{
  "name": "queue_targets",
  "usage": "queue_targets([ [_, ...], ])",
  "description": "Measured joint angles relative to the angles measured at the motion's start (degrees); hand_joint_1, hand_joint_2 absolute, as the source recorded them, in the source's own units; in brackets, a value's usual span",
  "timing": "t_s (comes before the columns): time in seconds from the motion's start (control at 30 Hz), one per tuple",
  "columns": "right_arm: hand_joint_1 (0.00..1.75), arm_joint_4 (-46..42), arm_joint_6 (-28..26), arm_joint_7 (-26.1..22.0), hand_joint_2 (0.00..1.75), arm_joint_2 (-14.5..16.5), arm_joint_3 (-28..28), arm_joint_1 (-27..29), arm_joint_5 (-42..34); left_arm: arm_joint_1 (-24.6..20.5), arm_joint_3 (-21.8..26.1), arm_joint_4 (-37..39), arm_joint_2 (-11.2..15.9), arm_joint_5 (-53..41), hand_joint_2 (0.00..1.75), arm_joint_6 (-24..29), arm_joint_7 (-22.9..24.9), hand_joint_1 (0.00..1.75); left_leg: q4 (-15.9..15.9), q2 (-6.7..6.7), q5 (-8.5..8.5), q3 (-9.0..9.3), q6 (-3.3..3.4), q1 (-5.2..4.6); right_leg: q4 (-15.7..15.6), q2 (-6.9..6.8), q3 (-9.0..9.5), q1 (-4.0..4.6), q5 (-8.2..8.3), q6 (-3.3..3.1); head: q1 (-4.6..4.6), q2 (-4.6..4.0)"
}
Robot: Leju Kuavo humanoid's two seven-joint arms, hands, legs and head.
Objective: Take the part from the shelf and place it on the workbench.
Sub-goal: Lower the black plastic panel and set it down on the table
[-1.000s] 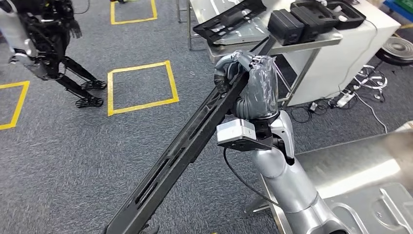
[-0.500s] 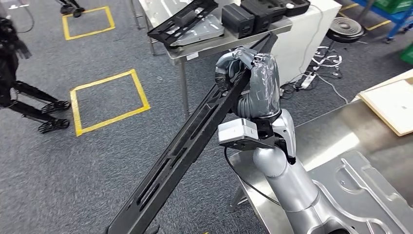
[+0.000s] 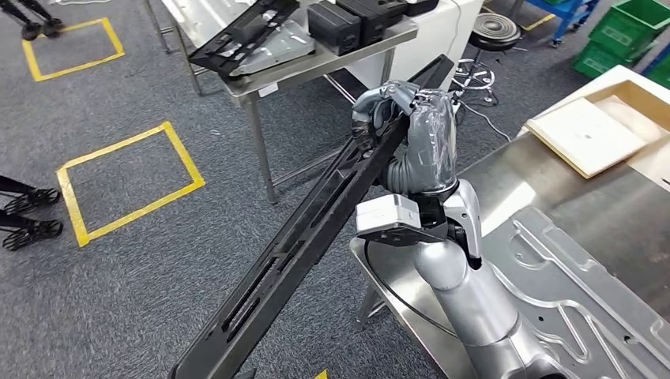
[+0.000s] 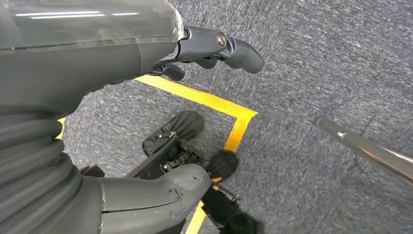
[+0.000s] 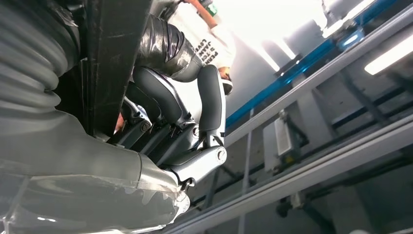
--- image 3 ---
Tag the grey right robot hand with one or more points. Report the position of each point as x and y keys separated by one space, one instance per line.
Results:
x=432 y=146

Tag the black plastic plate frame part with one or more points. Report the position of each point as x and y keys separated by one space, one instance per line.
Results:
x=209 y=55
x=293 y=251

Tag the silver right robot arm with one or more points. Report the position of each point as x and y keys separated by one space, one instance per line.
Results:
x=471 y=308

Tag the steel workbench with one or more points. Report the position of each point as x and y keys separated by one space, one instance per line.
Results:
x=523 y=183

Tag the white cabinet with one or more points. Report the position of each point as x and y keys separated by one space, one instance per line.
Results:
x=418 y=52

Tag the black round stool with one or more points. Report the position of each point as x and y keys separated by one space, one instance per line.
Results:
x=494 y=31

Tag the black plastic box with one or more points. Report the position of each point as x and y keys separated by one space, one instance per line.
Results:
x=335 y=29
x=395 y=10
x=374 y=26

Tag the black foam tray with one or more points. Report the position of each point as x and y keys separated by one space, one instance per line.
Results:
x=421 y=6

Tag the blue metal cart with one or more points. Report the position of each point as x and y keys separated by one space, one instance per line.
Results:
x=568 y=13

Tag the wooden box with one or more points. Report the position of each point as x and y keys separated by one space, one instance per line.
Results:
x=628 y=89

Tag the white table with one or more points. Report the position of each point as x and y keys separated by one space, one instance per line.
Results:
x=654 y=162

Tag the black humanoid robot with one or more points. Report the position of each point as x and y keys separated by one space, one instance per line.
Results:
x=31 y=230
x=31 y=31

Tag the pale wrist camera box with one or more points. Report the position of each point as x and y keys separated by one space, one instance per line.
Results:
x=387 y=213

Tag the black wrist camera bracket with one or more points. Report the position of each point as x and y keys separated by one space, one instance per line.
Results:
x=408 y=238

